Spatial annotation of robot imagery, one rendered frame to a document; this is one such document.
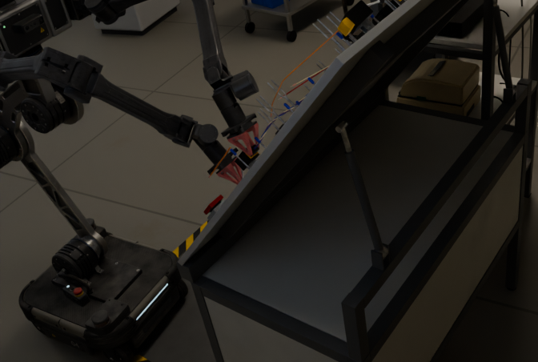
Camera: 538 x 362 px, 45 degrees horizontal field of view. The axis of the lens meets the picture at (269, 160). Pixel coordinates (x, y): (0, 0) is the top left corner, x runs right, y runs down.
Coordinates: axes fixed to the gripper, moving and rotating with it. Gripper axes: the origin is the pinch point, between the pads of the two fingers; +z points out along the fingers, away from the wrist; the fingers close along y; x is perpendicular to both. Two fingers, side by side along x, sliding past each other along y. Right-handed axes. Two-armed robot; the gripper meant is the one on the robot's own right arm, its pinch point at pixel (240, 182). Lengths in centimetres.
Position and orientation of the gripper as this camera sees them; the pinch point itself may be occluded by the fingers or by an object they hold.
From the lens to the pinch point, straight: 197.1
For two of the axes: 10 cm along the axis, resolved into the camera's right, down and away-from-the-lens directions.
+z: 6.4, 7.7, 0.4
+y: 5.7, -5.1, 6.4
